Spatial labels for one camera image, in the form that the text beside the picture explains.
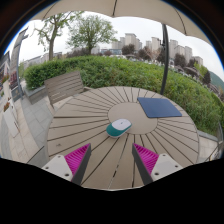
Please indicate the black curved parasol pole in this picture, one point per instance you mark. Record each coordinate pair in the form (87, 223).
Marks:
(165, 60)

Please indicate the blue mouse pad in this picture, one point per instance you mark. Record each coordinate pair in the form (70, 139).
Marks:
(159, 107)

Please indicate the beige parasol canopy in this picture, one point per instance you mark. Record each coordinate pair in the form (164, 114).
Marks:
(140, 8)

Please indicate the thin sparse tree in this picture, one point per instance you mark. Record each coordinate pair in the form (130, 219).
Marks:
(51, 43)

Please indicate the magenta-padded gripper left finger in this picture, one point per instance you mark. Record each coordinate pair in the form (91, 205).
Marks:
(63, 166)

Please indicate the round leafy tree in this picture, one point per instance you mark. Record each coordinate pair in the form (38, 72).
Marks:
(90, 31)

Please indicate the white and teal computer mouse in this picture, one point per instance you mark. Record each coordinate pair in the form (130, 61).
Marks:
(119, 127)

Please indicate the green hedge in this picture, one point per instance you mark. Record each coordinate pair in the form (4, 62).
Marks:
(116, 73)

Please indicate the dark tall post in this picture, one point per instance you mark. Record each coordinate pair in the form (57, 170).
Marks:
(15, 60)

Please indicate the slatted wooden chair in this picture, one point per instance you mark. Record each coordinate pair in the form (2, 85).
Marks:
(64, 85)

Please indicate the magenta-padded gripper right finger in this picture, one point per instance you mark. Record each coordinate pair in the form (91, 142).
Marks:
(160, 166)

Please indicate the group of apartment buildings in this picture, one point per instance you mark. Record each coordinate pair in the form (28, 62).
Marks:
(130, 40)

